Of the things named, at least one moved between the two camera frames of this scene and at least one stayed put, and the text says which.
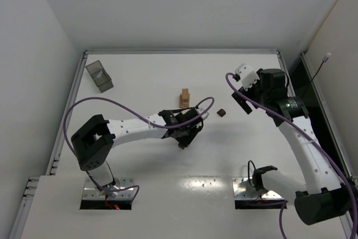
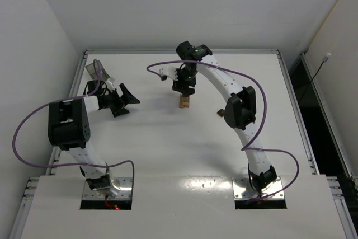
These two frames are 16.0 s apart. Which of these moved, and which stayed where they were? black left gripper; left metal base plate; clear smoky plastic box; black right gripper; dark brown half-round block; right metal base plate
Moved: black right gripper; black left gripper
Stayed: left metal base plate; clear smoky plastic box; right metal base plate; dark brown half-round block
